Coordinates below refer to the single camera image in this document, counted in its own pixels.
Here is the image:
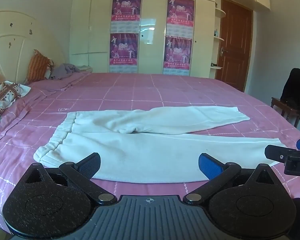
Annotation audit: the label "white pants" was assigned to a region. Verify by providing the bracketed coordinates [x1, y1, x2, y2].
[33, 106, 290, 184]

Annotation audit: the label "cream corner shelf unit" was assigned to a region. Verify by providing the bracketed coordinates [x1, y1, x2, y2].
[209, 0, 227, 79]

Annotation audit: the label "wooden chair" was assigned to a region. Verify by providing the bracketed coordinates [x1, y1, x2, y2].
[270, 96, 300, 128]

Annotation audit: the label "bed with pink checked bedspread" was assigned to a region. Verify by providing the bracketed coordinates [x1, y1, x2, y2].
[0, 71, 300, 230]

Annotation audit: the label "black garment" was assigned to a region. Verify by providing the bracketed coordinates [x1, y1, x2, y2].
[280, 68, 300, 121]

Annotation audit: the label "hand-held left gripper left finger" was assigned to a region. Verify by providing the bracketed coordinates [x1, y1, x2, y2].
[24, 152, 118, 205]

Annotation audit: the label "grey crumpled cloth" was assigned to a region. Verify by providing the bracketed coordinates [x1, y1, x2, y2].
[49, 63, 83, 80]

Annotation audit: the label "brown wooden door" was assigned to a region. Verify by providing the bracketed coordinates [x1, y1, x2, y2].
[214, 0, 254, 93]

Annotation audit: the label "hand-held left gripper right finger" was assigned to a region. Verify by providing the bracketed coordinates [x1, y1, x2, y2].
[183, 152, 278, 205]

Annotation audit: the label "purple wall poster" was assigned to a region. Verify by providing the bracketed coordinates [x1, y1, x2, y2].
[111, 0, 142, 33]
[109, 33, 139, 73]
[166, 0, 195, 37]
[163, 36, 193, 76]

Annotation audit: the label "orange striped pillow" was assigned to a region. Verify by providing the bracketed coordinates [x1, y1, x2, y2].
[26, 49, 56, 83]

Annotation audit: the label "cream headboard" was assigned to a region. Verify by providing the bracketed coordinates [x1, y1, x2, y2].
[0, 10, 66, 84]

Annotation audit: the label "cream wardrobe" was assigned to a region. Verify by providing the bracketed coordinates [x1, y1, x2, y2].
[69, 0, 217, 78]

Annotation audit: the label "white patterned pillow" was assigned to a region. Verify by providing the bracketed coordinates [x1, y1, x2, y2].
[0, 64, 32, 123]

